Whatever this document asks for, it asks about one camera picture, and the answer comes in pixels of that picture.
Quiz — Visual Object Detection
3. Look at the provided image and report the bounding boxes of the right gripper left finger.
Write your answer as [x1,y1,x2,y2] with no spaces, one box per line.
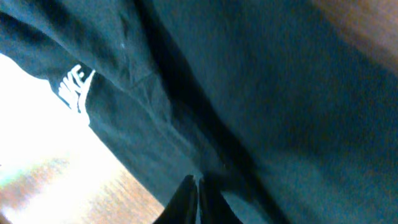
[154,175,198,224]

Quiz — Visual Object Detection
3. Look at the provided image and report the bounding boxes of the black t-shirt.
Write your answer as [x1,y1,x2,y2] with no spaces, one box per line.
[1,0,397,223]

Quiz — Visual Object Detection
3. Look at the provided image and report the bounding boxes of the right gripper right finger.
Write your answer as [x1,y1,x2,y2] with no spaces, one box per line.
[199,177,243,224]

